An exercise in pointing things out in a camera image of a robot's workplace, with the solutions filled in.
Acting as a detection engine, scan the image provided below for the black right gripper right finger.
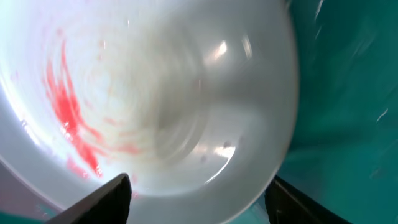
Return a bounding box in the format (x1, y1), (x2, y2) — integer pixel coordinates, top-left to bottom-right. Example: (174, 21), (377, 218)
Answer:
(264, 176), (350, 224)

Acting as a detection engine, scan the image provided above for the light blue plate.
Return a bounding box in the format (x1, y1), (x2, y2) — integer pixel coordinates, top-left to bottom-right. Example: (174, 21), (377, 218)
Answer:
(1, 0), (299, 223)

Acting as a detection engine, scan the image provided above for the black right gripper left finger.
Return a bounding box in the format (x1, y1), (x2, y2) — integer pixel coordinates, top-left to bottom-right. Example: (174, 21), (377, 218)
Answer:
(45, 173), (132, 224)

